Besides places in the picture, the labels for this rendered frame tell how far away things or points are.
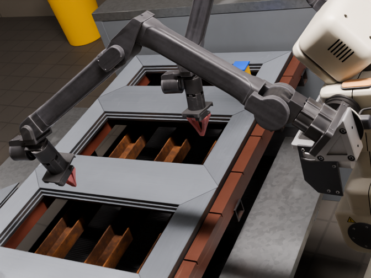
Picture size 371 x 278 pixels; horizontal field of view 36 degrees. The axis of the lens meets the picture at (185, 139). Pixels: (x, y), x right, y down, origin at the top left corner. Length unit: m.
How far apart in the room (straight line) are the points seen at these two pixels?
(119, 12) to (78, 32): 2.54
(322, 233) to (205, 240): 1.15
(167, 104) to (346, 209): 0.87
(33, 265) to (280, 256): 0.72
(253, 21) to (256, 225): 0.88
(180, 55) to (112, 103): 1.06
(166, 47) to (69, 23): 3.82
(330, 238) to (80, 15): 3.17
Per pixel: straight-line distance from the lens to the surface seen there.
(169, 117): 2.14
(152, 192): 1.80
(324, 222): 2.73
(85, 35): 5.14
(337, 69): 1.33
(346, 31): 1.29
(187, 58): 1.30
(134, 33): 1.32
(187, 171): 1.83
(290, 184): 1.92
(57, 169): 1.66
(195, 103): 1.80
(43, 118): 1.55
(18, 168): 2.40
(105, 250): 1.94
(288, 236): 1.76
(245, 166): 1.80
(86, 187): 1.94
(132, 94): 2.34
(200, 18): 1.71
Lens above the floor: 1.96
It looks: 34 degrees down
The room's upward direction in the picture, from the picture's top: 20 degrees counter-clockwise
